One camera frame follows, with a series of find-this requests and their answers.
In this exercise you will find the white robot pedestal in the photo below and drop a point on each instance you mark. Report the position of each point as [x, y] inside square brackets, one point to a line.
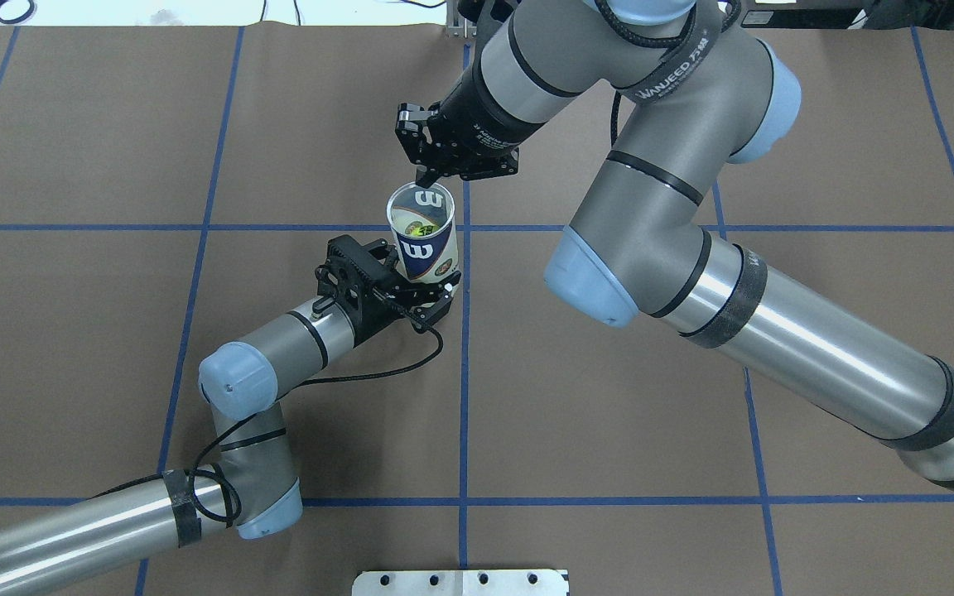
[463, 582]

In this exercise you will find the clear tennis ball can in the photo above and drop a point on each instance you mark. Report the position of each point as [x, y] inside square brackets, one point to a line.
[429, 260]

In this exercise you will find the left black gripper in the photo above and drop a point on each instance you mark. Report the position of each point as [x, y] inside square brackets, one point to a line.
[373, 313]

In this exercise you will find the black box with label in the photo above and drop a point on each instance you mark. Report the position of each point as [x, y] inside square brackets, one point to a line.
[799, 14]

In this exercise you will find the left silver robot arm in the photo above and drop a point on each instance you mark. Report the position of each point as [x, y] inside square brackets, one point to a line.
[118, 440]

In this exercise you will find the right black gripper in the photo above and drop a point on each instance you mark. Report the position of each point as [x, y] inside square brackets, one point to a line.
[474, 122]

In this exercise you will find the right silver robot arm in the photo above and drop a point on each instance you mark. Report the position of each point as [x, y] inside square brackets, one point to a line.
[705, 93]

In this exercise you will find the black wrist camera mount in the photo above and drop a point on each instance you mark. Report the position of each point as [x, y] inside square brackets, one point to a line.
[488, 17]

